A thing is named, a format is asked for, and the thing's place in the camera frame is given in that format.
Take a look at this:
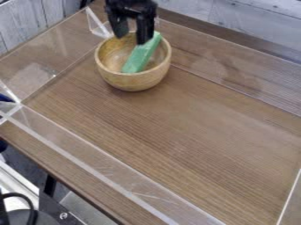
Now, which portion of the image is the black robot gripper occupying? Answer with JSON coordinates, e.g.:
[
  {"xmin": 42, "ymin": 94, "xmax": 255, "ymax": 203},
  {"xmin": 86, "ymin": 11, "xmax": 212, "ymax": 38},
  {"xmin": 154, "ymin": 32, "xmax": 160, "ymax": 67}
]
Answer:
[{"xmin": 105, "ymin": 0, "xmax": 158, "ymax": 45}]

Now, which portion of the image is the brown wooden bowl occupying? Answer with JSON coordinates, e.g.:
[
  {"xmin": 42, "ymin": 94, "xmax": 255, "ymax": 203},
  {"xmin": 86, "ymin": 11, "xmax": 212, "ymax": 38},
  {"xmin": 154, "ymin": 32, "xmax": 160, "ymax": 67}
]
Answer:
[{"xmin": 94, "ymin": 33, "xmax": 172, "ymax": 91}]

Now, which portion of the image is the green rectangular block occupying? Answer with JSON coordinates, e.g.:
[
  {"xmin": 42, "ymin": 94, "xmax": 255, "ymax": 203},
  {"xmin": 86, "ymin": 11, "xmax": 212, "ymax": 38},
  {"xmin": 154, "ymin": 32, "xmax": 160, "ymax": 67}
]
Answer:
[{"xmin": 122, "ymin": 32, "xmax": 161, "ymax": 73}]

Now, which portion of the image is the grey metal base plate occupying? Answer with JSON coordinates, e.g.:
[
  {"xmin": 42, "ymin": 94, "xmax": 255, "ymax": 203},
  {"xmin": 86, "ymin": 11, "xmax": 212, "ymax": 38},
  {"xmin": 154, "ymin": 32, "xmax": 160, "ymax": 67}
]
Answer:
[{"xmin": 0, "ymin": 192, "xmax": 85, "ymax": 225}]

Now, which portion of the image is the black cable loop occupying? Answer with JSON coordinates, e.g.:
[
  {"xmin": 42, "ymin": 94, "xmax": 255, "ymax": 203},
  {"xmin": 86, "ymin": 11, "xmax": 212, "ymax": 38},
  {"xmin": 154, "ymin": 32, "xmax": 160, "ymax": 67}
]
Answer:
[{"xmin": 0, "ymin": 192, "xmax": 39, "ymax": 225}]

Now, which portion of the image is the black table leg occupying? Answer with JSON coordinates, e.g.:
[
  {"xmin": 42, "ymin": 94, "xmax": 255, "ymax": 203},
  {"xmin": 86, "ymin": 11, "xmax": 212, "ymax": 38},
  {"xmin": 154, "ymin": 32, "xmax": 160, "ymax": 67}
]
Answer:
[{"xmin": 43, "ymin": 175, "xmax": 57, "ymax": 198}]

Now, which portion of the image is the clear acrylic tray wall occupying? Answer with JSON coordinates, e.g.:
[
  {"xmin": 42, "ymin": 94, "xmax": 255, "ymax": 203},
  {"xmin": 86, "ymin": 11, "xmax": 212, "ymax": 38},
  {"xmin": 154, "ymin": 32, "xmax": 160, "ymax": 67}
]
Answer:
[{"xmin": 0, "ymin": 4, "xmax": 301, "ymax": 225}]

